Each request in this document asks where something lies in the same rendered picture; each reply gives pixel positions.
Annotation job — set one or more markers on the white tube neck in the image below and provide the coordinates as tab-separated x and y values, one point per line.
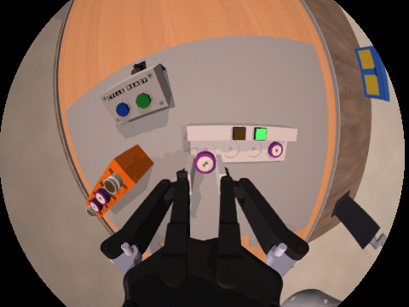
111	184

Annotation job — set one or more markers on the orange tube rack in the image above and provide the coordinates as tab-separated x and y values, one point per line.
131	166

